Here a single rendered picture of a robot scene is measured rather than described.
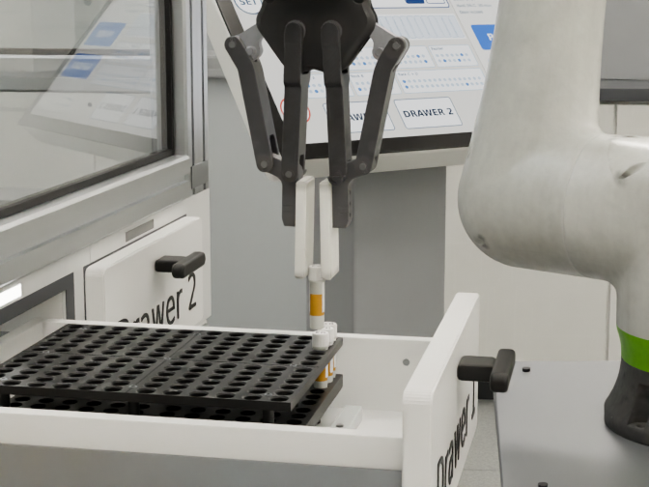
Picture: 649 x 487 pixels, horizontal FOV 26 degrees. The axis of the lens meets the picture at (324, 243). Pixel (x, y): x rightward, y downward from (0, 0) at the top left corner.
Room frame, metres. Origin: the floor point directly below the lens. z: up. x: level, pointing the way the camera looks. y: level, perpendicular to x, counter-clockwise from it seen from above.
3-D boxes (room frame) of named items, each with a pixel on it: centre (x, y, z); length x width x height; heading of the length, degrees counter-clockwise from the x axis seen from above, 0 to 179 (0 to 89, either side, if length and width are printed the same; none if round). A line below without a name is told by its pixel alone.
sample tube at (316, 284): (0.99, 0.01, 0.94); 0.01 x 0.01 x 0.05
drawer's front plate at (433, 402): (0.94, -0.08, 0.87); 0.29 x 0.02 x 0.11; 168
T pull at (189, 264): (1.30, 0.14, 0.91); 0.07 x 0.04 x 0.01; 168
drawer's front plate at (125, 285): (1.31, 0.17, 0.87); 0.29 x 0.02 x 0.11; 168
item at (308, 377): (0.96, 0.01, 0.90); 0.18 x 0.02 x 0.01; 168
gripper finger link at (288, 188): (1.00, 0.03, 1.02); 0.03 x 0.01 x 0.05; 78
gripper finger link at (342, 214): (0.99, -0.02, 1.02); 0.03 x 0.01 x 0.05; 78
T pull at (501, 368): (0.93, -0.11, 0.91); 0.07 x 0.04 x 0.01; 168
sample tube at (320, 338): (1.01, 0.00, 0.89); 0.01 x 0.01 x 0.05
